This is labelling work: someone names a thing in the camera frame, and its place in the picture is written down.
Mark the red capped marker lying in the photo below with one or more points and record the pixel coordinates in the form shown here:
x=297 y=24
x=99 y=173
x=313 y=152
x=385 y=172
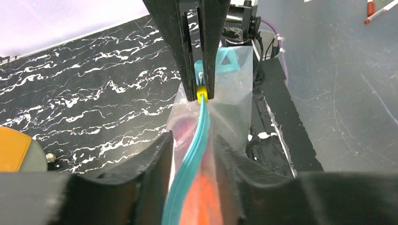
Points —
x=375 y=15

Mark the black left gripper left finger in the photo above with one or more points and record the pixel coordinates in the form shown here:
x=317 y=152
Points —
x=132 y=193

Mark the round pastel drawer cabinet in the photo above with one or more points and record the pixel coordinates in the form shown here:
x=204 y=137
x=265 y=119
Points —
x=21 y=153

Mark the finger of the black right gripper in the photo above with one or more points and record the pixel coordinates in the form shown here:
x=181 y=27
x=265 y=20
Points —
x=211 y=15
x=173 y=26

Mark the clear zip top bag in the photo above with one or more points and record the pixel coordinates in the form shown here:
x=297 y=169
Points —
x=198 y=129

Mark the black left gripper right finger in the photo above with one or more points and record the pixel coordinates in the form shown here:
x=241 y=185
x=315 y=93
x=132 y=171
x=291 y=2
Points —
x=253 y=195

